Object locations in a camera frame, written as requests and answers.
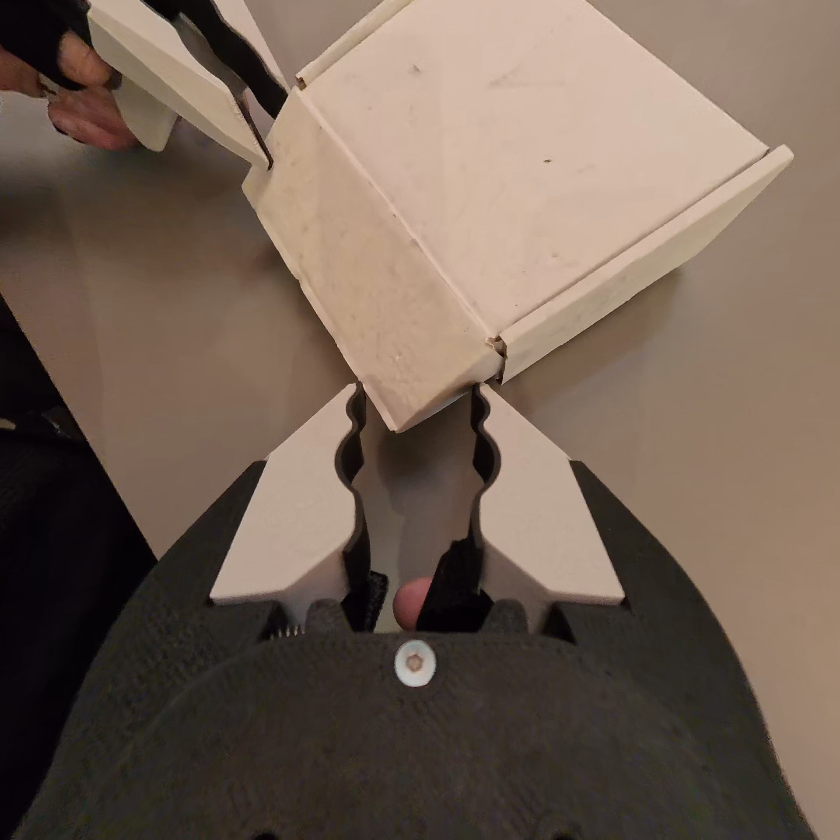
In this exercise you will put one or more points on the person's legs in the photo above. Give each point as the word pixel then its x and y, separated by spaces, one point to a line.
pixel 59 590

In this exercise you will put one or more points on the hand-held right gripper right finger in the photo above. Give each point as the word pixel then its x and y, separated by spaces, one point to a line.
pixel 544 525

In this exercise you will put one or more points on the person's right hand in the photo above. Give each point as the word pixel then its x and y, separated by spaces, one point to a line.
pixel 412 607

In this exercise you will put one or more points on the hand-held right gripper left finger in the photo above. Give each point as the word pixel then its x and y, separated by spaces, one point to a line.
pixel 289 525

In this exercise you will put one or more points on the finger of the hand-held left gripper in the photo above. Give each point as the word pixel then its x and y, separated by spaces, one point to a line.
pixel 164 72
pixel 253 39

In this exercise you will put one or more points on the white cardboard box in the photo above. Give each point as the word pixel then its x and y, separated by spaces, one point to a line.
pixel 492 164

